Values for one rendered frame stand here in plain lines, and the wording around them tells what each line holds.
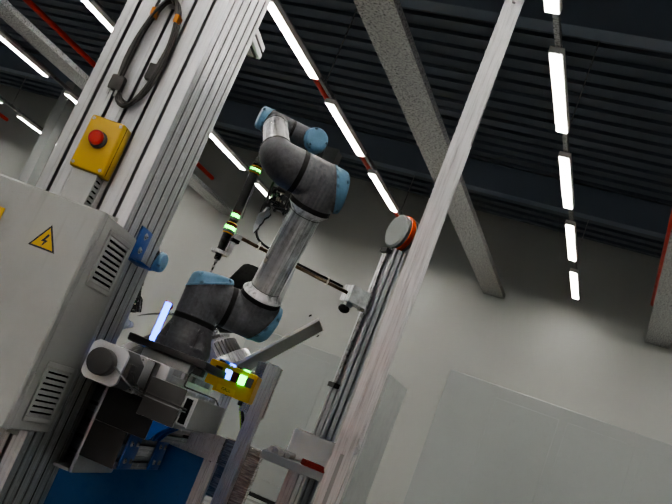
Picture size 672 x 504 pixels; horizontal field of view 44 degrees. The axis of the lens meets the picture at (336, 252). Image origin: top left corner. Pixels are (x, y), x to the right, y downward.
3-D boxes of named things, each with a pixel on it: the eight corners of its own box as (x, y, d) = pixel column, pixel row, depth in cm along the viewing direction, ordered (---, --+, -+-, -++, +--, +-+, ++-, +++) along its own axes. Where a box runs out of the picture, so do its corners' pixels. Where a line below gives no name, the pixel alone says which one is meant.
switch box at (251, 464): (243, 507, 313) (265, 452, 317) (239, 509, 304) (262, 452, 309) (207, 492, 314) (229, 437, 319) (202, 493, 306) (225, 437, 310)
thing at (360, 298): (357, 311, 344) (365, 292, 346) (366, 312, 338) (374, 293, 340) (338, 301, 339) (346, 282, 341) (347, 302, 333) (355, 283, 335)
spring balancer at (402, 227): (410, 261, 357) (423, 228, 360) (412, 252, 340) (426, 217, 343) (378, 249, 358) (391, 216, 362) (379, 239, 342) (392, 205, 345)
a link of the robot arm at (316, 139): (291, 139, 244) (281, 147, 254) (324, 156, 247) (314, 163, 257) (301, 116, 245) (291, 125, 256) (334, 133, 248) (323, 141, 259)
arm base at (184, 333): (198, 359, 211) (213, 323, 214) (146, 338, 214) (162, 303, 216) (212, 366, 226) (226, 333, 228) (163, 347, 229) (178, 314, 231)
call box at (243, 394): (250, 409, 264) (262, 378, 266) (245, 408, 254) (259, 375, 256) (204, 391, 266) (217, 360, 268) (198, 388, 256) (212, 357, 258)
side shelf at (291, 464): (327, 480, 317) (330, 472, 317) (323, 483, 282) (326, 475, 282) (269, 456, 319) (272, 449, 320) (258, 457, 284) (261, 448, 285)
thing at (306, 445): (328, 472, 315) (339, 444, 317) (327, 473, 299) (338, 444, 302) (287, 455, 317) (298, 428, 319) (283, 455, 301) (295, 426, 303)
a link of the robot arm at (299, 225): (216, 314, 232) (304, 144, 218) (263, 335, 236) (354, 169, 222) (214, 333, 221) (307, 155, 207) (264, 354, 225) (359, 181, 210)
